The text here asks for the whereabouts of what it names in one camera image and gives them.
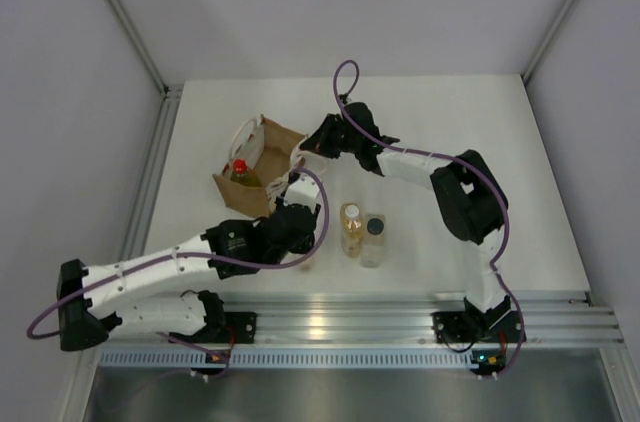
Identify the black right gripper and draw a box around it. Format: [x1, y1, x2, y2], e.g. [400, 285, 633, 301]
[300, 115, 360, 161]

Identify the red cap bottle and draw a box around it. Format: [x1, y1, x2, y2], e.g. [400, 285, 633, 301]
[230, 159, 262, 188]

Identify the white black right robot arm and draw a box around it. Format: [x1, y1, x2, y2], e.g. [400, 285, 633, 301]
[299, 102, 517, 343]

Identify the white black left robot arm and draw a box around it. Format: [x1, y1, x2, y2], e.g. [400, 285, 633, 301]
[56, 199, 322, 352]

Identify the aluminium corner post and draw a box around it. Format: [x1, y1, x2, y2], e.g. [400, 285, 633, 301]
[74, 0, 169, 93]
[521, 0, 580, 86]

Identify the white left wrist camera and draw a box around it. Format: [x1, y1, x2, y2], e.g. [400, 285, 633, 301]
[283, 174, 320, 211]

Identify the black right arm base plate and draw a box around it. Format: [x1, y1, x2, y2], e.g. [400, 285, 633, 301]
[432, 311, 524, 345]

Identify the left aluminium corner post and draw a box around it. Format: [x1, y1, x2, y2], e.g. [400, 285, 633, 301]
[74, 0, 169, 93]

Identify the jute watermelon canvas bag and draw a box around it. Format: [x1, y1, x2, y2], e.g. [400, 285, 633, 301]
[213, 115, 308, 218]

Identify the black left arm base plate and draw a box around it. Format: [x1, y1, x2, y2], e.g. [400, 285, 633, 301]
[169, 311, 258, 345]

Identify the grey slotted cable duct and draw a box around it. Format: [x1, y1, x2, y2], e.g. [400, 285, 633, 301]
[99, 347, 498, 369]

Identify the clear bottle dark cap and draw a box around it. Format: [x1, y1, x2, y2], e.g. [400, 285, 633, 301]
[360, 213, 387, 268]

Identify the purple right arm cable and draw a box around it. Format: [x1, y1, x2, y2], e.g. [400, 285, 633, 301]
[332, 60, 527, 383]

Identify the aluminium front rail frame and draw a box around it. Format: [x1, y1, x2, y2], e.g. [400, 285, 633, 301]
[108, 296, 623, 347]

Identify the white cap bottle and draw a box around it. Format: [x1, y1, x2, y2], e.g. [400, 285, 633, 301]
[340, 203, 364, 258]
[298, 255, 316, 272]

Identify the right aluminium corner post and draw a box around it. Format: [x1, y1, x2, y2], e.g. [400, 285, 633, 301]
[521, 0, 580, 86]

